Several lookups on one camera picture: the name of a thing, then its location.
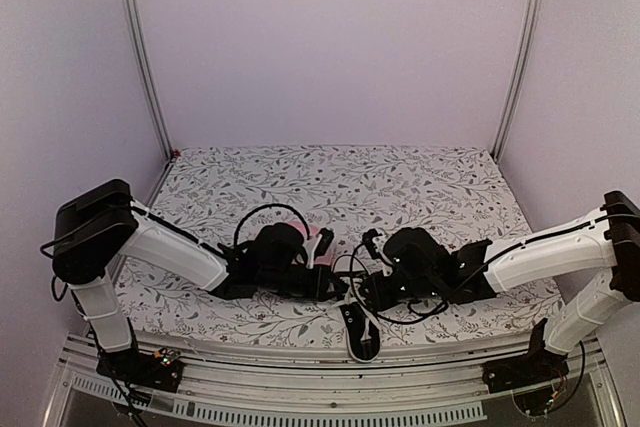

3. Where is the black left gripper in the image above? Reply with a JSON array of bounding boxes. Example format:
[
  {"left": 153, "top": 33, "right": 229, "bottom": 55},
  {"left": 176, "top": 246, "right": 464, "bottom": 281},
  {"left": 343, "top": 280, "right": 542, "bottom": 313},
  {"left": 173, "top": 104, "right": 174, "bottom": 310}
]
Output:
[{"left": 259, "top": 264, "right": 348, "bottom": 302}]

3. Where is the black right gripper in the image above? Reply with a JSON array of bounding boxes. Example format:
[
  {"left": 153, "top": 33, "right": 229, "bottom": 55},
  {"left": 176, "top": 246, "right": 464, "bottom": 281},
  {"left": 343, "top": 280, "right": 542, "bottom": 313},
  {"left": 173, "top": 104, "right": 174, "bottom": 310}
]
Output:
[{"left": 361, "top": 269, "right": 442, "bottom": 310}]

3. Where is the black white canvas sneaker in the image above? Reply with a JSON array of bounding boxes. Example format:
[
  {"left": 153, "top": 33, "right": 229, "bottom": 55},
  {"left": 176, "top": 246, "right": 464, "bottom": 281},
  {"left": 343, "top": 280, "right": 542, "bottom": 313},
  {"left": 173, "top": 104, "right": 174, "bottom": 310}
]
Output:
[{"left": 332, "top": 254, "right": 381, "bottom": 364}]

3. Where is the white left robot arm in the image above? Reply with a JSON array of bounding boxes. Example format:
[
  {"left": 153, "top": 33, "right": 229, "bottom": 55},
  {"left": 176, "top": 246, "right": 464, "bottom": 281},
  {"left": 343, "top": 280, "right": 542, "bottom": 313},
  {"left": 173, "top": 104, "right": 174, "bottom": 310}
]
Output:
[{"left": 39, "top": 179, "right": 346, "bottom": 381}]

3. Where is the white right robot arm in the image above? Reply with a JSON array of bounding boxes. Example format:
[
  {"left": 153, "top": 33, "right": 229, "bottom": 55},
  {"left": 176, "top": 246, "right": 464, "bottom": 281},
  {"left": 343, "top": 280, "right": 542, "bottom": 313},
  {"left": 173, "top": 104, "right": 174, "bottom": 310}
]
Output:
[{"left": 359, "top": 191, "right": 639, "bottom": 383}]

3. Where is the pink plastic plate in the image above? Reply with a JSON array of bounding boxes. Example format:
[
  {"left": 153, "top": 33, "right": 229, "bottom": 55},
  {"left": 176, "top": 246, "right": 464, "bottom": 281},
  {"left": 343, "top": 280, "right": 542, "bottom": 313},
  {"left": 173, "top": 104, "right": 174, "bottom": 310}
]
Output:
[{"left": 287, "top": 221, "right": 335, "bottom": 269}]

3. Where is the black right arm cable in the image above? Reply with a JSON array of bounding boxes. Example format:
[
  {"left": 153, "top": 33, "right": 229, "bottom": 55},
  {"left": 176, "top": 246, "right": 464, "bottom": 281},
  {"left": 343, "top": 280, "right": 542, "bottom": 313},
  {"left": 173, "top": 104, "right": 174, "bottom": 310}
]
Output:
[{"left": 347, "top": 241, "right": 491, "bottom": 326}]

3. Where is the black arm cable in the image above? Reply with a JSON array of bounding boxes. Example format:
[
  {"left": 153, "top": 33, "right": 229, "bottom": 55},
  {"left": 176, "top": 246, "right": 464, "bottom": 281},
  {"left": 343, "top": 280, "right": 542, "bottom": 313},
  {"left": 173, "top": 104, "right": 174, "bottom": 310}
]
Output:
[
  {"left": 233, "top": 202, "right": 309, "bottom": 248},
  {"left": 347, "top": 241, "right": 491, "bottom": 326}
]

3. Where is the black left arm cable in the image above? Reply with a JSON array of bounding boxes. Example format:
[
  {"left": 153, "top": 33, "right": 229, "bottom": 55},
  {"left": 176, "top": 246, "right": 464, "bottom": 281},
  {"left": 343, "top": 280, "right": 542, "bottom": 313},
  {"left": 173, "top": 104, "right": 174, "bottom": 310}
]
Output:
[{"left": 233, "top": 202, "right": 309, "bottom": 248}]

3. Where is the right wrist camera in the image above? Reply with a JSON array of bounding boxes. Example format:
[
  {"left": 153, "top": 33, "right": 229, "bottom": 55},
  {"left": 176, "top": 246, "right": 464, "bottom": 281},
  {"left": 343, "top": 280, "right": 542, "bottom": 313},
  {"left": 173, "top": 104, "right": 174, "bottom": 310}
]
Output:
[{"left": 361, "top": 228, "right": 387, "bottom": 261}]

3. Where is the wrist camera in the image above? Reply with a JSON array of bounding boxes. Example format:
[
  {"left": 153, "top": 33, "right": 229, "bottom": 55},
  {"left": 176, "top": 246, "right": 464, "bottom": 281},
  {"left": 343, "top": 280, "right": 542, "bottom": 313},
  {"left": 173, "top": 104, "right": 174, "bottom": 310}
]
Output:
[
  {"left": 304, "top": 228, "right": 334, "bottom": 270},
  {"left": 361, "top": 228, "right": 387, "bottom": 261}
]

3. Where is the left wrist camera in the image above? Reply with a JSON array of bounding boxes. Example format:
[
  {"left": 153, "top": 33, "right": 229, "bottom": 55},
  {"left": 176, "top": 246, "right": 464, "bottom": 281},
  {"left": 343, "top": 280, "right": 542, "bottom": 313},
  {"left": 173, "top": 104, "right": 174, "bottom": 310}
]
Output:
[{"left": 304, "top": 228, "right": 334, "bottom": 270}]

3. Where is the aluminium front rail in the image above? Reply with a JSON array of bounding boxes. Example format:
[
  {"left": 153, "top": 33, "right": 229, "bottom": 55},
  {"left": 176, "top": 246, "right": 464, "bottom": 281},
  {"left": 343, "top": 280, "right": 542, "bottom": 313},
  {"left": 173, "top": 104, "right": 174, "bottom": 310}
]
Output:
[{"left": 42, "top": 334, "right": 626, "bottom": 427}]

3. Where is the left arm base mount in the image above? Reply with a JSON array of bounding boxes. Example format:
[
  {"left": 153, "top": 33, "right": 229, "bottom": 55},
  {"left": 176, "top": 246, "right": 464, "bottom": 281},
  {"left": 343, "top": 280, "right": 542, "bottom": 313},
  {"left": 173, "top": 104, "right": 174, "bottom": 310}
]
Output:
[{"left": 96, "top": 348, "right": 184, "bottom": 393}]

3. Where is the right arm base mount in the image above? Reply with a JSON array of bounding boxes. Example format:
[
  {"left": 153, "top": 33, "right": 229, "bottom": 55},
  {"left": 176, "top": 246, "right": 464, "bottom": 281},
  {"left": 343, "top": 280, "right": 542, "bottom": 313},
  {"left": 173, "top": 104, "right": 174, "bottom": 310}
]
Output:
[{"left": 482, "top": 350, "right": 569, "bottom": 393}]

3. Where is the right aluminium frame post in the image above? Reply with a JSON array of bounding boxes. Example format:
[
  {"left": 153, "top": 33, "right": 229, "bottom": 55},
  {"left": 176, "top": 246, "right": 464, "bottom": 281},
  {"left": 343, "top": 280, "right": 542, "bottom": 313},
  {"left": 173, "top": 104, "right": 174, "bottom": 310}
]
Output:
[{"left": 491, "top": 0, "right": 543, "bottom": 164}]

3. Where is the aluminium frame post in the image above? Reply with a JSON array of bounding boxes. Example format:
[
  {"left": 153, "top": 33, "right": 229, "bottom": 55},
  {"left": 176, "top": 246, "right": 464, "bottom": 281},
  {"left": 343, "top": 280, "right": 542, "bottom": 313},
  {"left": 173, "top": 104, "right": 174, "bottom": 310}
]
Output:
[
  {"left": 122, "top": 0, "right": 174, "bottom": 161},
  {"left": 491, "top": 0, "right": 543, "bottom": 164}
]

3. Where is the left aluminium frame post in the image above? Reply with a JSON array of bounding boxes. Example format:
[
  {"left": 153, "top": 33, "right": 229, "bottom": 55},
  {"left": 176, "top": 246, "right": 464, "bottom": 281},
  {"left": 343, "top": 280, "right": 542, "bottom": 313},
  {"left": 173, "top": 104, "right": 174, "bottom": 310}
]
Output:
[{"left": 122, "top": 0, "right": 174, "bottom": 161}]

